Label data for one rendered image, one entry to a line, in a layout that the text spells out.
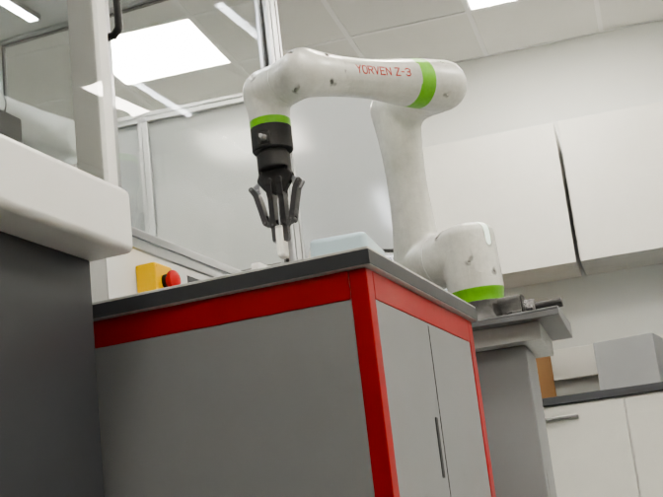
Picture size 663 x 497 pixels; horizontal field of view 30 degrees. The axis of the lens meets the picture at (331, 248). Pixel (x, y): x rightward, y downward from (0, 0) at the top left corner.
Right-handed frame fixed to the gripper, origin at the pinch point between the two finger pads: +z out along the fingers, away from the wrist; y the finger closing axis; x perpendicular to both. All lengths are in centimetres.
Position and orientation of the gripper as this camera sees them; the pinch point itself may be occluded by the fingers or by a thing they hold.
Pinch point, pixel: (281, 242)
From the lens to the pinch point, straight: 269.2
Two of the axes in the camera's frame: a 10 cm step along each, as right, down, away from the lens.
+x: 3.7, 1.9, 9.1
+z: 1.1, 9.6, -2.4
